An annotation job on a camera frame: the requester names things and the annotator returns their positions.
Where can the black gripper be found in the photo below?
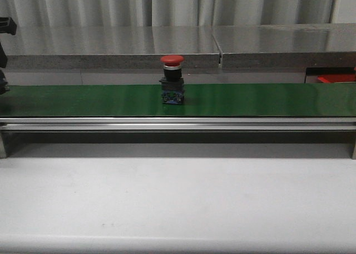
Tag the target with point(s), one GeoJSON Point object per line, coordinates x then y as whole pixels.
{"type": "Point", "coordinates": [8, 26]}

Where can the grey pleated curtain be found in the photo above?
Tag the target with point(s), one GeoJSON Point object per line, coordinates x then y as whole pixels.
{"type": "Point", "coordinates": [85, 13]}

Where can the grey stone counter slab left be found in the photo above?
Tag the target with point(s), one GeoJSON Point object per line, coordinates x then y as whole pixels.
{"type": "Point", "coordinates": [108, 48]}

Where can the grey stone counter slab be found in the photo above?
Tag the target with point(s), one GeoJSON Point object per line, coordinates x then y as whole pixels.
{"type": "Point", "coordinates": [286, 46]}
{"type": "Point", "coordinates": [108, 48]}

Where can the left conveyor support leg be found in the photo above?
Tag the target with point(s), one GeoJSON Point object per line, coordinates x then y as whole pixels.
{"type": "Point", "coordinates": [5, 144]}

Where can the conveyor support leg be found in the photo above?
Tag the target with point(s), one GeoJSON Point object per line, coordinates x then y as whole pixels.
{"type": "Point", "coordinates": [5, 144]}
{"type": "Point", "coordinates": [353, 156]}

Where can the grey stone counter slab right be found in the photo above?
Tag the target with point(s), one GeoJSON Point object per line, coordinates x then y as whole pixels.
{"type": "Point", "coordinates": [286, 46]}

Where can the red plastic tray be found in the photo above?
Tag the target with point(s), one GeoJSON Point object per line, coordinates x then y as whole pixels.
{"type": "Point", "coordinates": [337, 78]}

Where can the green conveyor belt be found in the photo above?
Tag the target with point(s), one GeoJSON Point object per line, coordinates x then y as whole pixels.
{"type": "Point", "coordinates": [201, 100]}

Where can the right conveyor support leg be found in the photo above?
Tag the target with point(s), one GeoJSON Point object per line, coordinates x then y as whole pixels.
{"type": "Point", "coordinates": [353, 156]}

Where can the aluminium conveyor frame rail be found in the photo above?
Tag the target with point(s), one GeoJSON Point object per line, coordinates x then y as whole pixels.
{"type": "Point", "coordinates": [175, 124]}

